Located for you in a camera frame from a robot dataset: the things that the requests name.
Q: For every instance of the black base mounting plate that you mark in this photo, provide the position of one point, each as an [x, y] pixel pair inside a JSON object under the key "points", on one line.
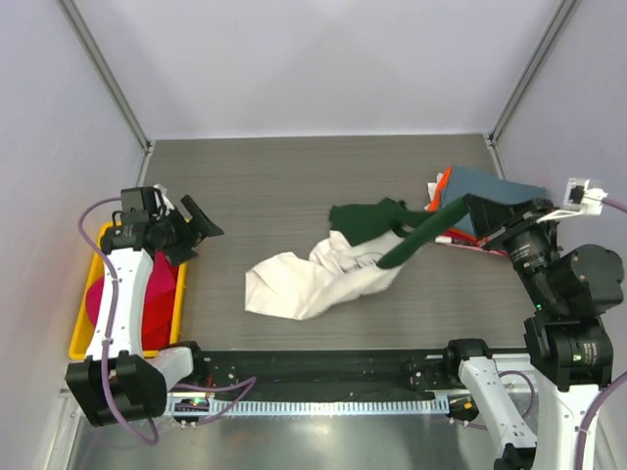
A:
{"points": [[411, 370]]}

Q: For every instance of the pink folded t-shirt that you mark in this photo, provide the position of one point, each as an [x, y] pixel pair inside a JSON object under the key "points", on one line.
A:
{"points": [[463, 245]]}

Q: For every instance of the blue-grey folded t-shirt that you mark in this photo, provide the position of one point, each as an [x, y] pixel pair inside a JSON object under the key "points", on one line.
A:
{"points": [[466, 180]]}

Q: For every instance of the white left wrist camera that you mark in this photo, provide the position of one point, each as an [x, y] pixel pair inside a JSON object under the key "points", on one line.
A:
{"points": [[164, 205]]}

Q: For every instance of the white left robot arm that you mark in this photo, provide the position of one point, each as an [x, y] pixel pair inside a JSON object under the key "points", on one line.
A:
{"points": [[116, 382]]}

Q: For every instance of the orange folded t-shirt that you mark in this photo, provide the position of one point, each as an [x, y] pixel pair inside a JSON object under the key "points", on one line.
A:
{"points": [[441, 188]]}

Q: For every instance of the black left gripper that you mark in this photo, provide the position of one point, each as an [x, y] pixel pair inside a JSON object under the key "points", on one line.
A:
{"points": [[199, 223]]}

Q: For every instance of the white and green t-shirt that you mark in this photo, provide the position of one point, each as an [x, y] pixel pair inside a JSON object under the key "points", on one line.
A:
{"points": [[366, 248]]}

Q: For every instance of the magenta t-shirt in bin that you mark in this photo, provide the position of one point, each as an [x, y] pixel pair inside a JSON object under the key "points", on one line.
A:
{"points": [[162, 279]]}

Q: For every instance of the yellow plastic bin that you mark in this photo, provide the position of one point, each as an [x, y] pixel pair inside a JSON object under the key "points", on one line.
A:
{"points": [[83, 329]]}

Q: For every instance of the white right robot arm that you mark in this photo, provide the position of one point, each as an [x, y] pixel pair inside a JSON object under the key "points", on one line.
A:
{"points": [[567, 344]]}

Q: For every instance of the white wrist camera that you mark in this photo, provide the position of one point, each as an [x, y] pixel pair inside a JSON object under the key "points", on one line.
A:
{"points": [[583, 197], [164, 205]]}

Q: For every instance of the slotted cable duct rail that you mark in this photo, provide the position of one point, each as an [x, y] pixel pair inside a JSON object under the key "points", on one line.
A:
{"points": [[197, 407]]}

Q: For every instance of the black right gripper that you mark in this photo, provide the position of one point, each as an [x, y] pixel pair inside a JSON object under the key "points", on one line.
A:
{"points": [[503, 227]]}

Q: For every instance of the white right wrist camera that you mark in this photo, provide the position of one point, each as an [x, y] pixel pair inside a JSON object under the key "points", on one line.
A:
{"points": [[583, 197]]}

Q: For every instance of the left aluminium frame post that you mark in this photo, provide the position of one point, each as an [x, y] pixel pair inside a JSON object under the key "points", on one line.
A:
{"points": [[102, 68]]}

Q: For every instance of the aluminium frame post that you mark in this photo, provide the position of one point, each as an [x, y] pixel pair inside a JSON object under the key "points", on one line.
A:
{"points": [[102, 68], [560, 18]]}

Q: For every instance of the white printed folded t-shirt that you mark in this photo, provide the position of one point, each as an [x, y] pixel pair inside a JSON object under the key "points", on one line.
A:
{"points": [[431, 189]]}

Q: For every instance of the right aluminium frame post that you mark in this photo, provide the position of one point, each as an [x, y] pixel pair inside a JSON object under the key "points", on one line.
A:
{"points": [[560, 18]]}

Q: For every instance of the red t-shirt in bin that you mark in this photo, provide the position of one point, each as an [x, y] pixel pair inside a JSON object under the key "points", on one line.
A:
{"points": [[156, 321]]}

